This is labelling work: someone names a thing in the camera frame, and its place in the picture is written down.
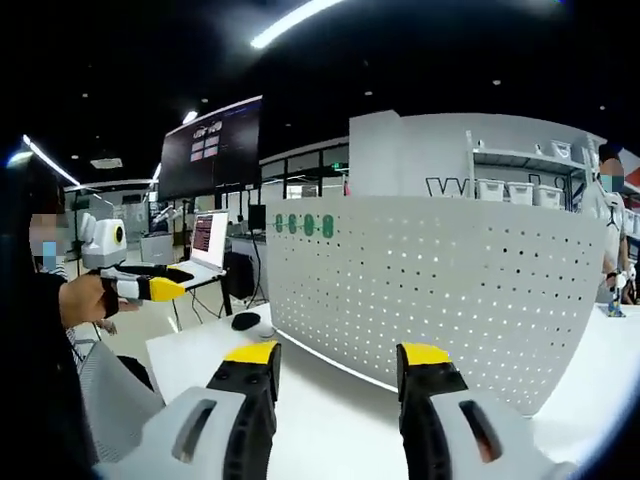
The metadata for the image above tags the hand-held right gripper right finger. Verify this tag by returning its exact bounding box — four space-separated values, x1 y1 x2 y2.
396 342 579 480

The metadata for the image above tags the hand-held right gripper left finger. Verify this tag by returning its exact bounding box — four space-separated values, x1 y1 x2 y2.
93 339 283 480

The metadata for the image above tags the grey perforated mounting plate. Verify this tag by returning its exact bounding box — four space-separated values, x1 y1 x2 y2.
263 195 604 419

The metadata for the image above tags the person's left hand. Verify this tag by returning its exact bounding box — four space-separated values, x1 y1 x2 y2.
58 272 144 329

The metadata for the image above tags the grey mesh office chair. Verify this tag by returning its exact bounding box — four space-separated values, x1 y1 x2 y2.
77 339 166 469

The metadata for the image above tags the open silver laptop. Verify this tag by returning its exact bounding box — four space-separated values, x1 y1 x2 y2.
169 210 230 289

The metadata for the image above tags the black computer mouse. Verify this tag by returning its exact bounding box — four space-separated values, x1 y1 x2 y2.
230 311 262 332

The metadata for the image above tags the black computer monitor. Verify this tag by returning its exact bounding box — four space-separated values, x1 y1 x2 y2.
247 203 268 234

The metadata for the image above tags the white storage bin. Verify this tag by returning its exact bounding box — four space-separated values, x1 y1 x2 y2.
476 179 507 202
506 181 537 204
536 184 565 208

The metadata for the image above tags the long ceiling strip light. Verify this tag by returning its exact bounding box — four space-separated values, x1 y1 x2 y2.
249 0 346 50

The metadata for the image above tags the grey metal shelving unit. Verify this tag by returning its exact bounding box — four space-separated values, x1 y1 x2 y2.
463 128 601 214

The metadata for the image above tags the large dark wall display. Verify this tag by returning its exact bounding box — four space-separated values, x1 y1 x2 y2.
158 94 264 202

